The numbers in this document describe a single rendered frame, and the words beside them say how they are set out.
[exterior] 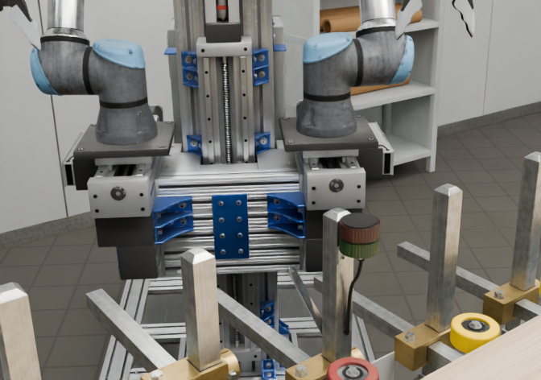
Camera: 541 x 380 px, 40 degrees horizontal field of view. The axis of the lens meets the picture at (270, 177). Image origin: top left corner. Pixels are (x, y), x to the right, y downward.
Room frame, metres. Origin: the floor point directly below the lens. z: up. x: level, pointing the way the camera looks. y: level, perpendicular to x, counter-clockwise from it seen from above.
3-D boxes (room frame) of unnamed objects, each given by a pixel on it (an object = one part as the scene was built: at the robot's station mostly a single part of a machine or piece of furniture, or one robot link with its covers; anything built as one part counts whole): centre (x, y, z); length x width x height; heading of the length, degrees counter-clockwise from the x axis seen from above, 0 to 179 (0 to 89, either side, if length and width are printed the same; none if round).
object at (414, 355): (1.16, -0.29, 0.81); 0.14 x 0.06 x 0.05; 125
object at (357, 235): (0.99, -0.13, 1.12); 0.06 x 0.06 x 0.02
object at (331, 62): (1.75, -0.15, 1.20); 0.13 x 0.12 x 0.14; 99
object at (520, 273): (1.32, -0.51, 0.88); 0.04 x 0.04 x 0.48; 35
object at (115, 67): (1.73, 0.36, 1.20); 0.13 x 0.12 x 0.14; 85
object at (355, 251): (0.99, -0.13, 1.10); 0.06 x 0.06 x 0.02
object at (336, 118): (1.75, -0.14, 1.09); 0.15 x 0.15 x 0.10
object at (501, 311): (1.31, -0.49, 0.81); 0.14 x 0.06 x 0.05; 125
